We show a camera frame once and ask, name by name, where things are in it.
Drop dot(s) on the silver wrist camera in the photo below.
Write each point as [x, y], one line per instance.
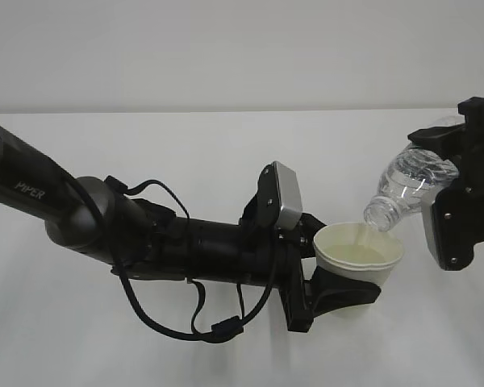
[279, 201]
[448, 226]

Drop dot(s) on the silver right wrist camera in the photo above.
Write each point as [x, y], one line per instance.
[448, 226]

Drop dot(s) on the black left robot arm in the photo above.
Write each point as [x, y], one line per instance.
[106, 220]

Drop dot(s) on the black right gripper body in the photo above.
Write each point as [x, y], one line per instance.
[471, 167]

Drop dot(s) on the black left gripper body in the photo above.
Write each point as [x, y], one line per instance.
[277, 264]

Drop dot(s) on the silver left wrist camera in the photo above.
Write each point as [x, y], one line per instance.
[279, 201]

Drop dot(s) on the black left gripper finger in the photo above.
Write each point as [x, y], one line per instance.
[308, 226]
[327, 292]

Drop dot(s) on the white paper cup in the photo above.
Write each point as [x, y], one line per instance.
[357, 251]

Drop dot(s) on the clear water bottle green label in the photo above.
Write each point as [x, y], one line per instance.
[403, 183]

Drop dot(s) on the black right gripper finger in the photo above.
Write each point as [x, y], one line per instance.
[448, 142]

